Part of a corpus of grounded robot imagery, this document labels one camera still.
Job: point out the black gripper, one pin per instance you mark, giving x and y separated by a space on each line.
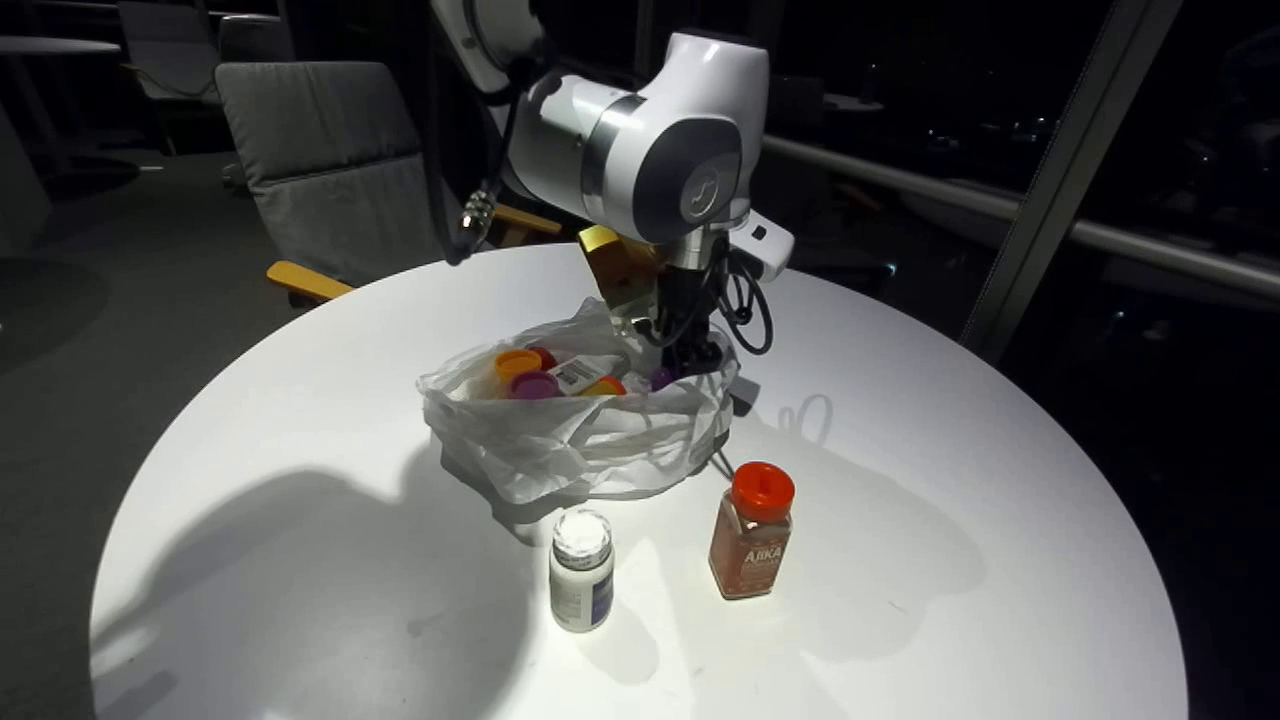
685 305

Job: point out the spice jar with red lid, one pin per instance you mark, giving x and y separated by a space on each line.
748 529

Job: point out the yellow tub orange lid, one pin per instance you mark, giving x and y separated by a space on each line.
516 360

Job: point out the white pill bottle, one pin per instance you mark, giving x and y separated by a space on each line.
581 569

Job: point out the white translucent plastic bag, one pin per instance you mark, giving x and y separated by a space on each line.
585 447

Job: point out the small purple plastic item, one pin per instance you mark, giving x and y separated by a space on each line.
663 378

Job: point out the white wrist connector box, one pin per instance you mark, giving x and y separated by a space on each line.
763 243

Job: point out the grey window handrail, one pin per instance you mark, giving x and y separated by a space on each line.
963 196

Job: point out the dark vertical window mullion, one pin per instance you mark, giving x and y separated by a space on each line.
642 26

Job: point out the slanted grey window pillar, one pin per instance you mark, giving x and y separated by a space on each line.
1067 163

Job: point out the grey chair wooden armrests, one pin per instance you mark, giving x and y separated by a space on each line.
335 145

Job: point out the grey background chair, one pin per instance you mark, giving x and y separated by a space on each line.
170 44

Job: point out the dark background table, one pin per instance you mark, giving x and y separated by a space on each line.
53 44

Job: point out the amber taped wrist camera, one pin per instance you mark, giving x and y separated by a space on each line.
608 262

